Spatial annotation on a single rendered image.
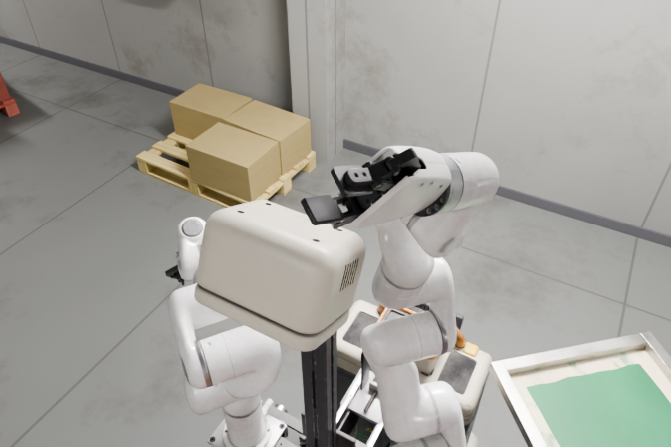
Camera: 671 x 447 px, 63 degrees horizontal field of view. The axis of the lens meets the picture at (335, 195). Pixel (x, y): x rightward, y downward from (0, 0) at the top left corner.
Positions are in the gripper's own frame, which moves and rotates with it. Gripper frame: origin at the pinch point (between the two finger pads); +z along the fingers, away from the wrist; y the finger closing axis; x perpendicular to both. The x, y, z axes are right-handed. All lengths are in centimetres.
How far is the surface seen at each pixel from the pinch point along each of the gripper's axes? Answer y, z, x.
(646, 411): -51, -142, 60
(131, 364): -256, -89, -51
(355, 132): -199, -294, -162
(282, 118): -206, -231, -181
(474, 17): -66, -277, -149
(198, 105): -247, -197, -225
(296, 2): -136, -217, -222
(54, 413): -270, -51, -42
